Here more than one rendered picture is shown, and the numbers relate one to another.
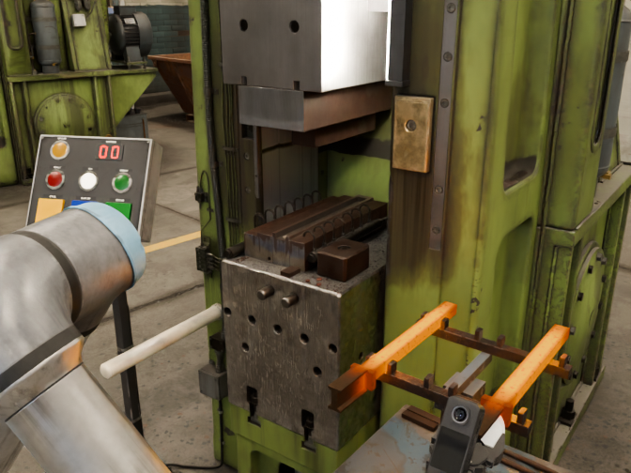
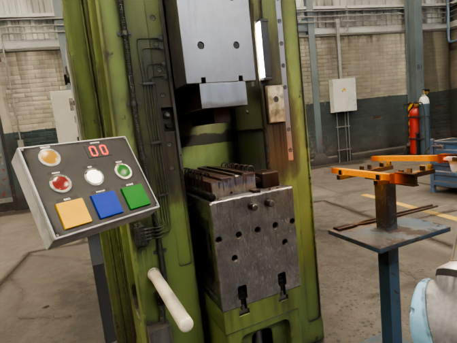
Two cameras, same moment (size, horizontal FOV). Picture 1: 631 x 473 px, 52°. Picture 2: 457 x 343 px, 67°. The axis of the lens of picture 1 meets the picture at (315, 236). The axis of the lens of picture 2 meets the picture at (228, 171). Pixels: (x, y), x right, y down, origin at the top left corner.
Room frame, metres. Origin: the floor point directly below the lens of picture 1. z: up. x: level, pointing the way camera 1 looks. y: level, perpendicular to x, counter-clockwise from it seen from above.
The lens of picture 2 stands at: (0.87, 1.30, 1.20)
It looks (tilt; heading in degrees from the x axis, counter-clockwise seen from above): 8 degrees down; 301
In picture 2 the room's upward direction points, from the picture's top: 6 degrees counter-clockwise
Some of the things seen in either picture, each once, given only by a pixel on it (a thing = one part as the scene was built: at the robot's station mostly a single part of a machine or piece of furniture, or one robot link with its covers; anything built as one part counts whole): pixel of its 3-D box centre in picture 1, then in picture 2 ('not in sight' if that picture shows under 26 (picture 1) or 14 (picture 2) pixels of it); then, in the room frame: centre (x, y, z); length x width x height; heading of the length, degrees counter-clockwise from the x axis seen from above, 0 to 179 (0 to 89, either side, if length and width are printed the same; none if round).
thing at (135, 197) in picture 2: (117, 216); (135, 197); (1.67, 0.54, 1.01); 0.07 x 0.05 x 0.07; 80
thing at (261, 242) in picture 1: (319, 226); (214, 179); (1.73, -0.01, 0.96); 0.42 x 0.20 x 0.09; 145
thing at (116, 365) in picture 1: (165, 339); (168, 296); (1.69, 0.44, 0.62); 0.44 x 0.05 x 0.05; 145
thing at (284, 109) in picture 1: (319, 98); (205, 100); (1.73, -0.01, 1.32); 0.42 x 0.20 x 0.10; 145
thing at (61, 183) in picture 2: (54, 179); (60, 183); (1.75, 0.73, 1.09); 0.05 x 0.03 x 0.04; 55
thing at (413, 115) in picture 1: (412, 133); (275, 103); (1.49, -0.22, 1.27); 0.09 x 0.02 x 0.17; 55
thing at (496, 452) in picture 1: (484, 450); not in sight; (0.73, -0.23, 0.98); 0.09 x 0.05 x 0.02; 141
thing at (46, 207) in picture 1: (50, 212); (73, 214); (1.71, 0.74, 1.01); 0.07 x 0.05 x 0.07; 80
